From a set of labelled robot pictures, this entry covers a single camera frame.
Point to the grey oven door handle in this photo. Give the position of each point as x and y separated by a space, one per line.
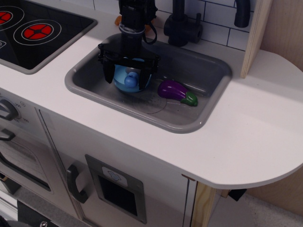
6 135

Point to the orange toy chicken drumstick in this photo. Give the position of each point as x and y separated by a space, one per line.
119 19

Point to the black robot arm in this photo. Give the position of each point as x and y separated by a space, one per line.
135 14

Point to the purple toy eggplant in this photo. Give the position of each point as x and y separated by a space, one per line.
171 89

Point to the light blue plastic bowl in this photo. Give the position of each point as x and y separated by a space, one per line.
120 76

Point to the black toy stovetop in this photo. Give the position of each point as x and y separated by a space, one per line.
33 34

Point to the blue and grey toy spoon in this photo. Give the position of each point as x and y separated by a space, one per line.
132 77

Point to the grey cabinet door handle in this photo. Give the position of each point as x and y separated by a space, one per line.
71 177

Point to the white toy oven door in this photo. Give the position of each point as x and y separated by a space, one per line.
30 163

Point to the light wooden side post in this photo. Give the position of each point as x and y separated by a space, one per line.
257 29

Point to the grey toy sink basin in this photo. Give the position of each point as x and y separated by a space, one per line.
206 77

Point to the grey oven knob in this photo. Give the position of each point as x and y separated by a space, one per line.
7 110

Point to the black toy faucet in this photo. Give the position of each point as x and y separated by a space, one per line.
224 22

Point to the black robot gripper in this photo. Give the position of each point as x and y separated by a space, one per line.
123 50

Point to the white toy cabinet door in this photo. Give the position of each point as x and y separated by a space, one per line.
169 196

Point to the grey ice dispenser panel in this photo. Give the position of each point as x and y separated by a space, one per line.
118 189

